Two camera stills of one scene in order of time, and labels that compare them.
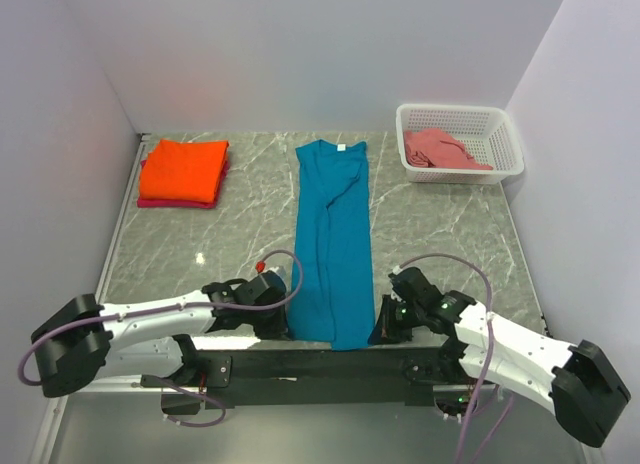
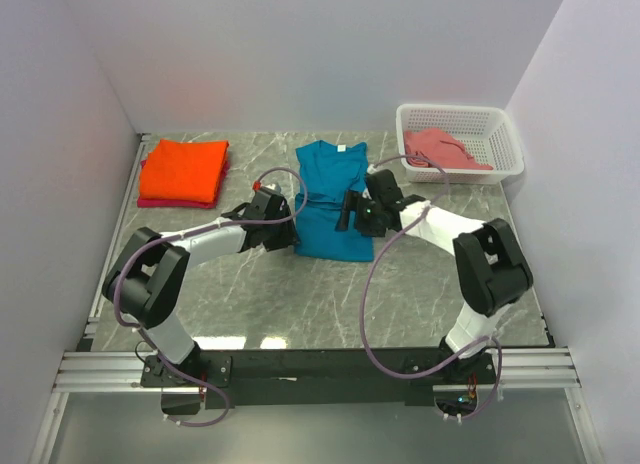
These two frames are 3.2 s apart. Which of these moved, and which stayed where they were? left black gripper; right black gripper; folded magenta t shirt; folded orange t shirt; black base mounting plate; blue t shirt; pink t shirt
Moved: blue t shirt; left black gripper; right black gripper
Stayed: pink t shirt; black base mounting plate; folded orange t shirt; folded magenta t shirt
